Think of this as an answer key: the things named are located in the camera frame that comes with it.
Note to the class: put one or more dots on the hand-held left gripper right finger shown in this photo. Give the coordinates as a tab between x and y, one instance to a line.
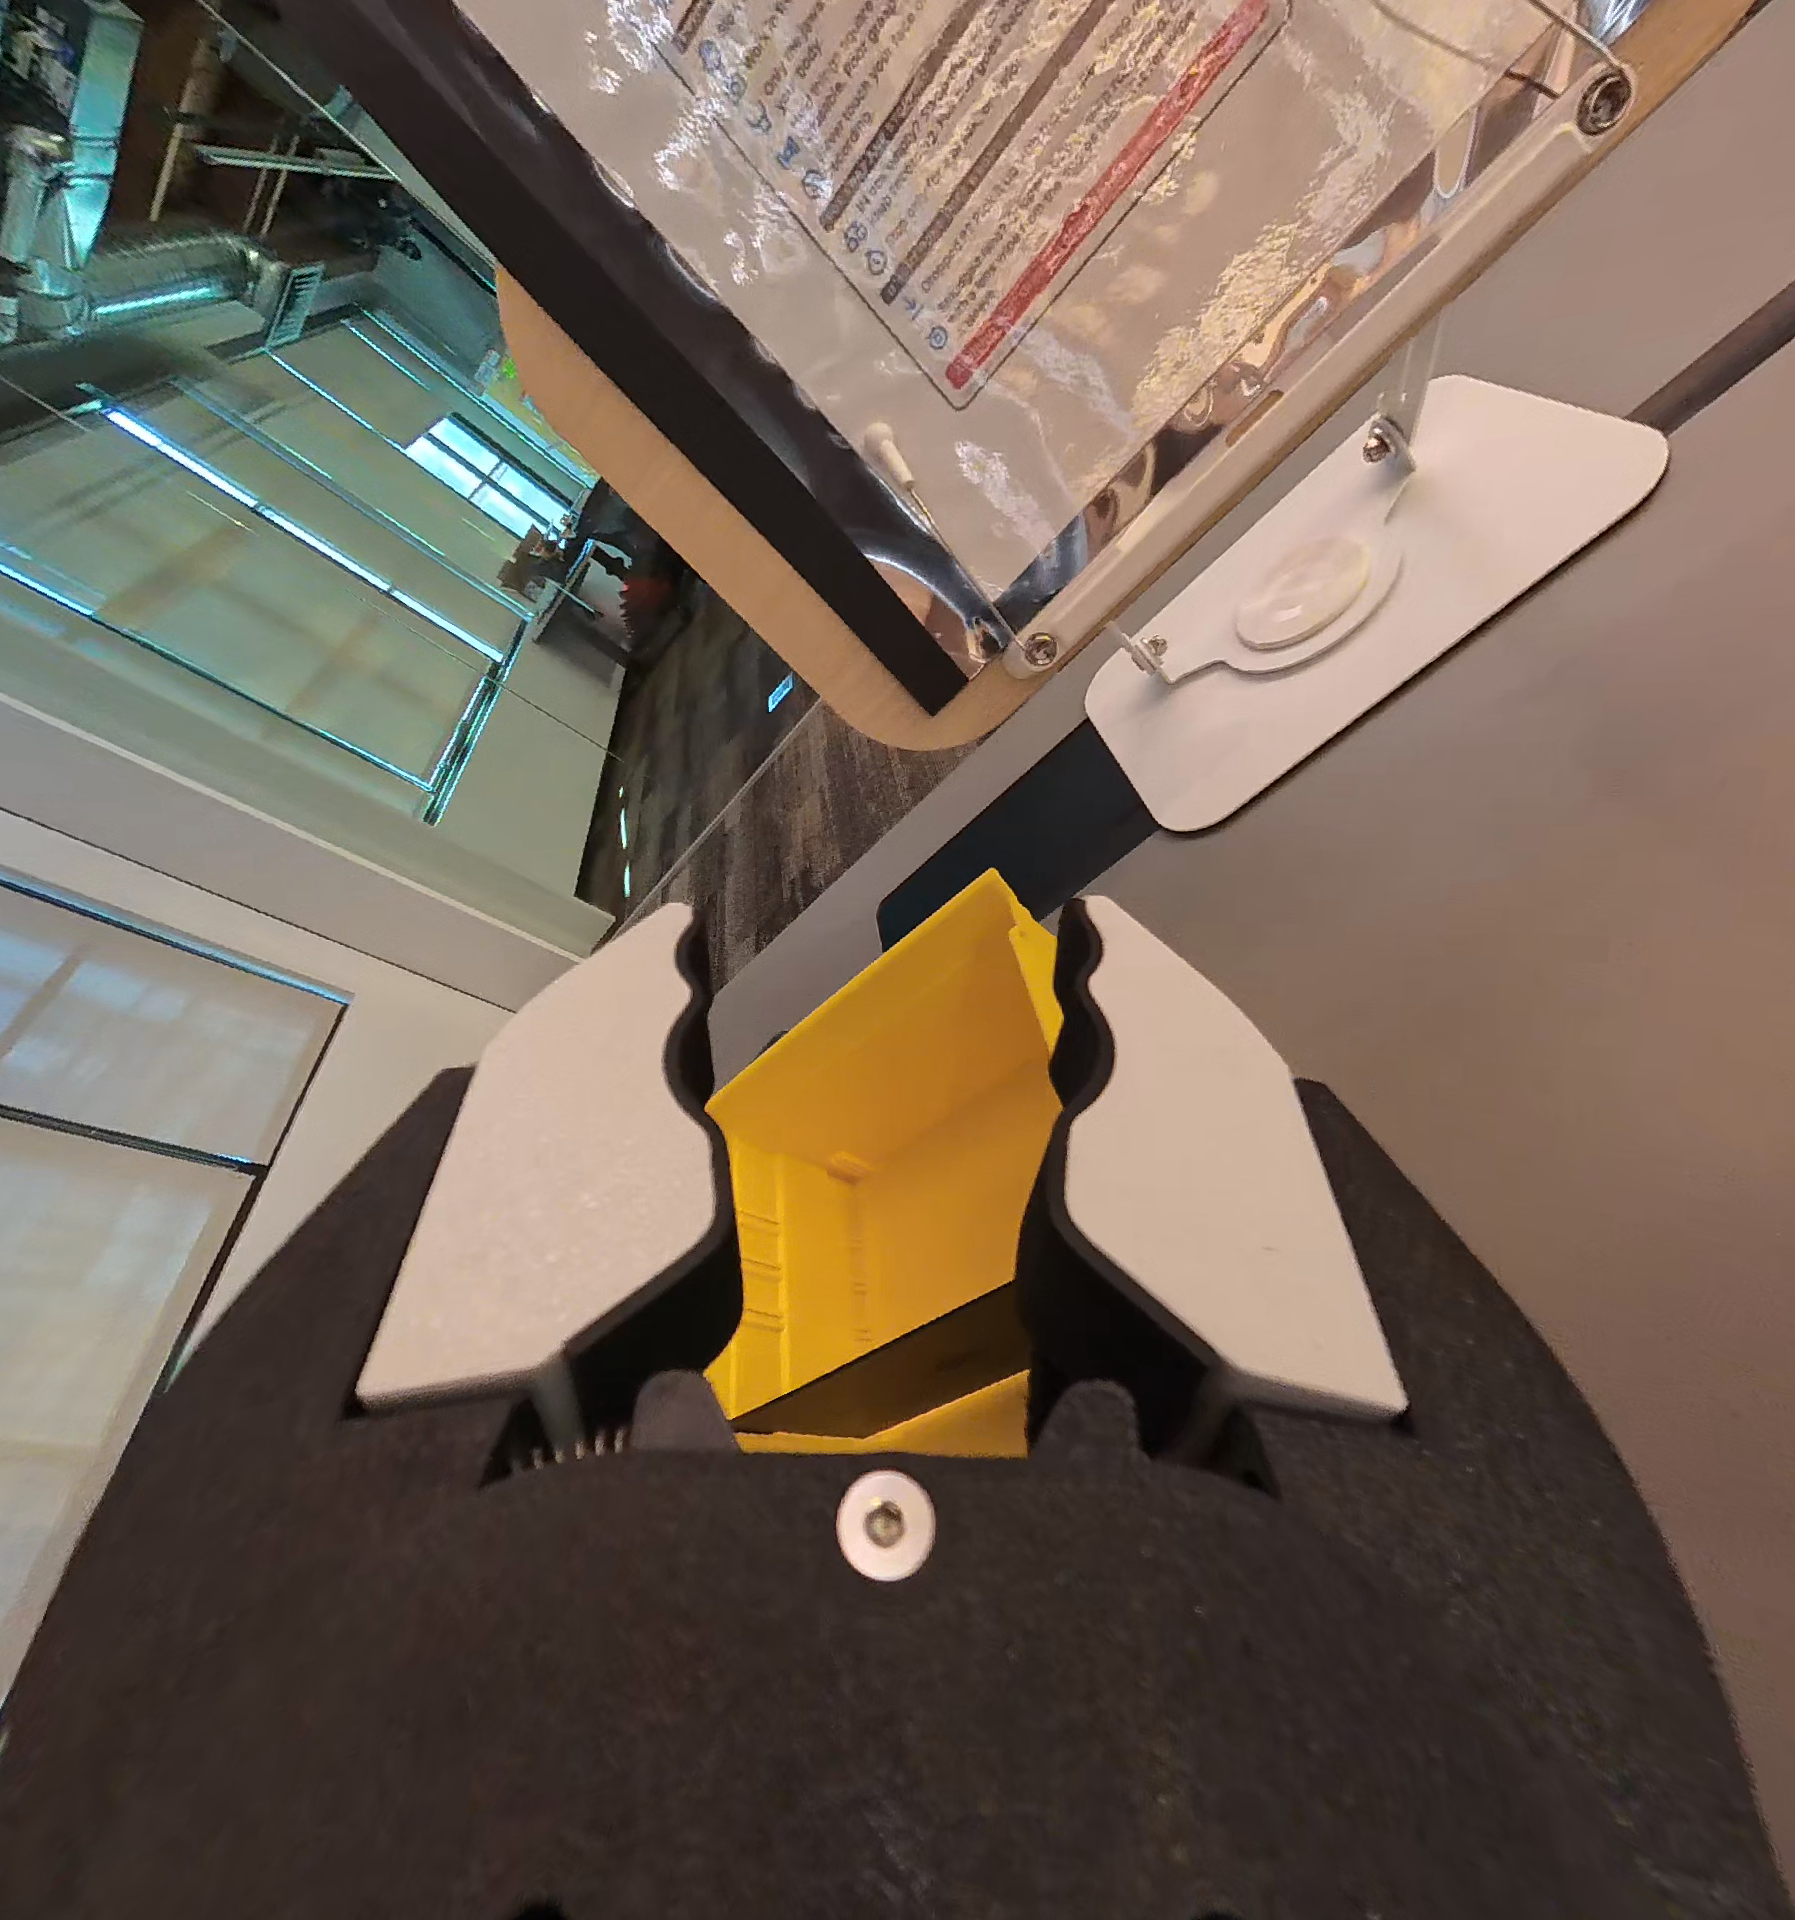
1226	1198

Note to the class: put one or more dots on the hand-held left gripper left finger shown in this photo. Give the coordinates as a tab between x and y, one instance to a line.
538	1198

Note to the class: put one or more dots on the wooden display board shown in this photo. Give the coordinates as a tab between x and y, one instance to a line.
714	541

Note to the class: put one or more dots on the silver ventilation ducts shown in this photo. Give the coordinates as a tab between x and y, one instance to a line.
87	222

